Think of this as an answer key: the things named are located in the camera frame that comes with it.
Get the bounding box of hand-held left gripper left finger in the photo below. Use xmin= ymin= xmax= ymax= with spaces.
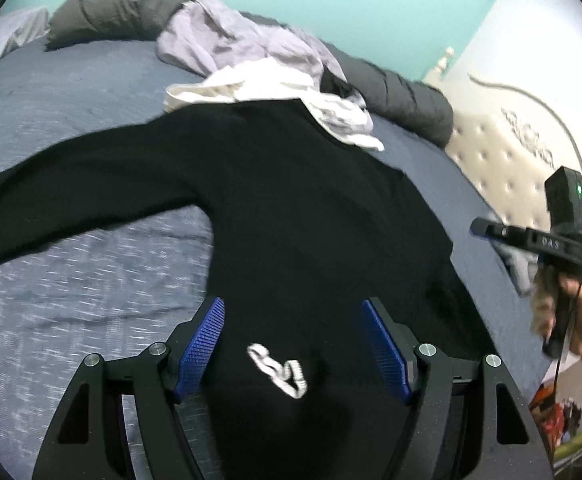
xmin=32 ymin=297 xmax=226 ymax=480

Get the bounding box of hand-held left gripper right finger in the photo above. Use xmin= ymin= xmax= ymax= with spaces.
xmin=361 ymin=297 xmax=555 ymax=480

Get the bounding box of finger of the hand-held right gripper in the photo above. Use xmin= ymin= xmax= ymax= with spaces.
xmin=470 ymin=217 xmax=527 ymax=250

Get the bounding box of black sweater with white trim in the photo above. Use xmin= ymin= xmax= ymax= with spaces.
xmin=0 ymin=97 xmax=497 ymax=480

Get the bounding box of folded grey garment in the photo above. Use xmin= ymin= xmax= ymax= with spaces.
xmin=494 ymin=240 xmax=543 ymax=298

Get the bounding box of cream tufted headboard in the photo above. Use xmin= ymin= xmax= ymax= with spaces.
xmin=423 ymin=47 xmax=582 ymax=261

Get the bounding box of blue-grey bed cover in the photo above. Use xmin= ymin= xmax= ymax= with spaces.
xmin=0 ymin=35 xmax=562 ymax=480

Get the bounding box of colourful packaging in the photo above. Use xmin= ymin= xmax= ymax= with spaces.
xmin=528 ymin=380 xmax=582 ymax=463

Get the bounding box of white long-sleeved garment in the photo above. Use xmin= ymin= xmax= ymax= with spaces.
xmin=163 ymin=57 xmax=387 ymax=153

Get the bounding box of lilac grey jacket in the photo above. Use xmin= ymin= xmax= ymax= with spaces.
xmin=156 ymin=0 xmax=368 ymax=107

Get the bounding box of dark grey rolled duvet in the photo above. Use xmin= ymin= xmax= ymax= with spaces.
xmin=45 ymin=0 xmax=455 ymax=150

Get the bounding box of light grey sheet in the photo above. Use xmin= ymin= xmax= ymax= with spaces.
xmin=0 ymin=6 xmax=52 ymax=77

